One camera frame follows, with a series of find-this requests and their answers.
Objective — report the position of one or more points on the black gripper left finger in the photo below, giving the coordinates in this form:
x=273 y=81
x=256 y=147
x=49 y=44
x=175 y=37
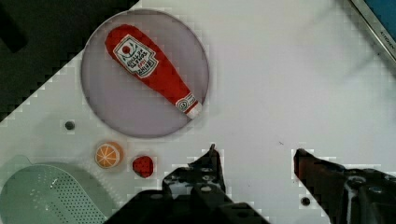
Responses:
x=205 y=170

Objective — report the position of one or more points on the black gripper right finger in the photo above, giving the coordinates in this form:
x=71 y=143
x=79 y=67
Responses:
x=348 y=196

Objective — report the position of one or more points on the red strawberry toy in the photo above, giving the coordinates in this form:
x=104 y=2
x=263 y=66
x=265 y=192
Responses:
x=143 y=166

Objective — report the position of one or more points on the orange slice toy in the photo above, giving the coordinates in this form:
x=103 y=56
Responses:
x=109 y=155

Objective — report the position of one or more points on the red plush ketchup bottle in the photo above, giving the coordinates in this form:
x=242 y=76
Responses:
x=143 y=59

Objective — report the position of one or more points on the green oval colander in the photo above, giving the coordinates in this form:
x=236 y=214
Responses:
x=51 y=193

